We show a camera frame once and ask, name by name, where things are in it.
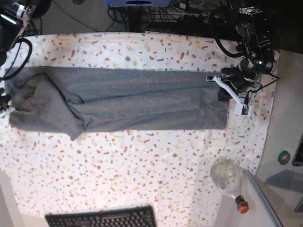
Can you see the terrazzo pattern tablecloth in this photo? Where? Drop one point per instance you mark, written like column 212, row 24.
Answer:
column 169, row 170

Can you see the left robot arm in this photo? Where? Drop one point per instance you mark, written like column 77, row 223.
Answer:
column 251, row 23

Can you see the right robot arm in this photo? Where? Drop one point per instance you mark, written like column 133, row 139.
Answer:
column 15, row 15

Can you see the smartphone at right edge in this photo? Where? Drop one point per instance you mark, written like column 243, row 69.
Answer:
column 298, row 158

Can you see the grey metal rail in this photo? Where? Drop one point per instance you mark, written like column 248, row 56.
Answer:
column 261, row 213

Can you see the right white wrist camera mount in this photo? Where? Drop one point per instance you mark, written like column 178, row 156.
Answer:
column 6, row 113

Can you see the black keyboard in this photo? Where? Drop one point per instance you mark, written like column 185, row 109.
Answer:
column 131, row 217

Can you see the black power strip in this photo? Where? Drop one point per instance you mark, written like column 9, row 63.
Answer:
column 201, row 18

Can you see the green tape roll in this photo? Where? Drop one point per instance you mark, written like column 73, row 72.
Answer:
column 284, row 157

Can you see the blue box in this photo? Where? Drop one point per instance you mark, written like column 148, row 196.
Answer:
column 138, row 3

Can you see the grey t-shirt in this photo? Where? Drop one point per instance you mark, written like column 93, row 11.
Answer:
column 77, row 100

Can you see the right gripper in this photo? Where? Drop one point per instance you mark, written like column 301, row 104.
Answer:
column 5, row 107

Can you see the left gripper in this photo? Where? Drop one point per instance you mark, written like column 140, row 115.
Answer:
column 244, row 78

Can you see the clear bottle with orange cap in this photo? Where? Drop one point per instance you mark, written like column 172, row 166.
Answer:
column 227, row 177

